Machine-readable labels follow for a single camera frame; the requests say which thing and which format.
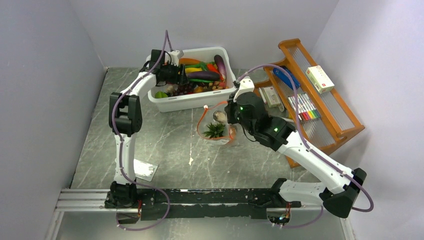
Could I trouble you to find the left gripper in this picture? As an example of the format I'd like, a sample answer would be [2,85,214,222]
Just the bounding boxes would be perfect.
[162,61,191,86]

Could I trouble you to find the toy dark grapes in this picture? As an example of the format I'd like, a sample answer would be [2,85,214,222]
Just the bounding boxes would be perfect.
[172,83,197,96]

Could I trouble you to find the toy grey fish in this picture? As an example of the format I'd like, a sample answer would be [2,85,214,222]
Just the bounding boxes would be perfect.
[212,110,228,125]

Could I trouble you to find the toy pineapple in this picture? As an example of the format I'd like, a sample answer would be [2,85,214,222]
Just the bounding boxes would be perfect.
[201,122,237,145]

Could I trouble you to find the clear zip top bag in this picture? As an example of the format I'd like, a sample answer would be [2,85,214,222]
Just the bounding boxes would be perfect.
[196,101,237,146]

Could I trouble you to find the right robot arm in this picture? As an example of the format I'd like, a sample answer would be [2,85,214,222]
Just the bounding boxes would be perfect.
[224,92,367,219]

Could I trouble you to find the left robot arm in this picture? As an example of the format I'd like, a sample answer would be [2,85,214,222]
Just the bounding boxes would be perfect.
[104,49,188,209]

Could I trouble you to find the toy yellow banana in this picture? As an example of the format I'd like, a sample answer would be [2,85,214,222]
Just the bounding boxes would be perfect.
[185,67,203,75]

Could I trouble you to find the toy orange papaya slice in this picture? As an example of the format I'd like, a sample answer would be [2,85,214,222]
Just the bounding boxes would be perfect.
[179,57,200,65]

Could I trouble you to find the toy green chili pepper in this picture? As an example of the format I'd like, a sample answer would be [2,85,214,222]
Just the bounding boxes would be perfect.
[185,62,217,69]

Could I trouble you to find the toy purple eggplant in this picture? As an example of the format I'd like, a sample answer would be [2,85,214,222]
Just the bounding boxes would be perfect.
[186,71,221,81]

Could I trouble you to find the toy green lime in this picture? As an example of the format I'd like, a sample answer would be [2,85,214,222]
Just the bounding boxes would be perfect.
[154,91,169,99]

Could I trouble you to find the toy red chili pepper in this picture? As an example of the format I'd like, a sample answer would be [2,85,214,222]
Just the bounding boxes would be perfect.
[206,63,223,81]

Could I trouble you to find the white plastic bin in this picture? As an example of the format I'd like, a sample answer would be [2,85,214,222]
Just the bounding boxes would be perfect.
[147,46,236,113]

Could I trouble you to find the small white box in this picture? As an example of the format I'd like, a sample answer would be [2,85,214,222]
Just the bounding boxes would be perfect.
[262,86,281,108]

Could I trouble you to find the blue stapler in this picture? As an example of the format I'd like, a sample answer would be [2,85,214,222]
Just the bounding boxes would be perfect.
[272,65,301,90]

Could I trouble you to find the wooden shelf rack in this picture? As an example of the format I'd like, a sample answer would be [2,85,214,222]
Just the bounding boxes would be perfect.
[250,38,366,169]

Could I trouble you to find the coloured marker set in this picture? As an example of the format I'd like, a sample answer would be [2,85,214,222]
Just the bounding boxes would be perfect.
[297,92,321,122]

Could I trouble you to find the white red box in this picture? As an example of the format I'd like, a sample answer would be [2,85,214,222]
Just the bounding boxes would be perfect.
[305,65,335,94]

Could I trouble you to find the flat clear packet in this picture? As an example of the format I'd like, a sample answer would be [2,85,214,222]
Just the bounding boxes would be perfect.
[133,159,159,182]

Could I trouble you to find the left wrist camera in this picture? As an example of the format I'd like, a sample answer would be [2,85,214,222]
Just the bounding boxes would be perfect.
[166,49,184,66]

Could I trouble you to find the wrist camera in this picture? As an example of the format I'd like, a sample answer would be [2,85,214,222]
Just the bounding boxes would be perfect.
[233,76,255,102]
[166,49,184,66]

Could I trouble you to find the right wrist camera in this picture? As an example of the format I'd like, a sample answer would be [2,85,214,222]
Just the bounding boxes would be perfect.
[233,76,255,102]

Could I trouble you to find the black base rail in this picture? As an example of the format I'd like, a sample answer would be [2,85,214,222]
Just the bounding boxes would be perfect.
[104,180,302,222]

